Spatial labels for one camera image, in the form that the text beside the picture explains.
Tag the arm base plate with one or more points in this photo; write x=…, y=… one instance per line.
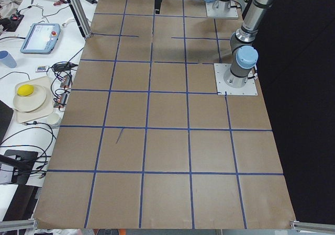
x=230, y=15

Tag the near blue teach pendant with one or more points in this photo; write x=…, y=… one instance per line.
x=41, y=38

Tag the brown relay board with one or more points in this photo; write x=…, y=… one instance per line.
x=66, y=81
x=61, y=100

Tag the aluminium frame post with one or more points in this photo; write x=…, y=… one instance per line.
x=80, y=18

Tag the white paper cup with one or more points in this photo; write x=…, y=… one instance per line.
x=54, y=120

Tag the cream square tray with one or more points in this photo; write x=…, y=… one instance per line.
x=44, y=110

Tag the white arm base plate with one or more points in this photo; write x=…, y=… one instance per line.
x=248, y=89

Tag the light blue cup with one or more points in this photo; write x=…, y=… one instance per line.
x=7, y=59

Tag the black device on stand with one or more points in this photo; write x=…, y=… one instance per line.
x=16, y=166

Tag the cream round plate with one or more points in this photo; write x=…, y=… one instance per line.
x=32, y=102

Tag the yellow lemon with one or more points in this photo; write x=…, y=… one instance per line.
x=25, y=90

